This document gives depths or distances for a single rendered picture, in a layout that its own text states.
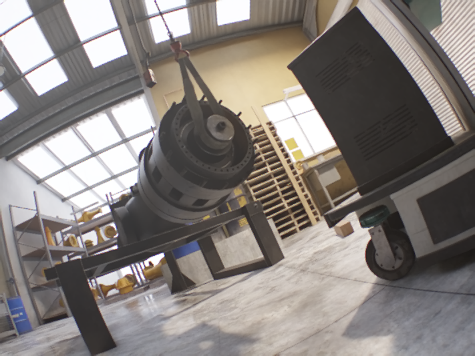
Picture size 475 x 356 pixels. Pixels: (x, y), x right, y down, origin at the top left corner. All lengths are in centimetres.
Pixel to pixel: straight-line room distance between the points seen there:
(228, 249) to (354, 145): 310
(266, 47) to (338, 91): 744
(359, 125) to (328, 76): 19
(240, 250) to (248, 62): 550
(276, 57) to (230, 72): 153
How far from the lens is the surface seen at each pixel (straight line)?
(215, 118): 118
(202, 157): 119
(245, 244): 375
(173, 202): 133
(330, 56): 89
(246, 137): 130
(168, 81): 728
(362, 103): 83
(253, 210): 245
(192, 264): 375
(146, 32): 735
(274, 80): 741
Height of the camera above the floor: 37
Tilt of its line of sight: 12 degrees up
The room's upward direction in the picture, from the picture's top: 25 degrees counter-clockwise
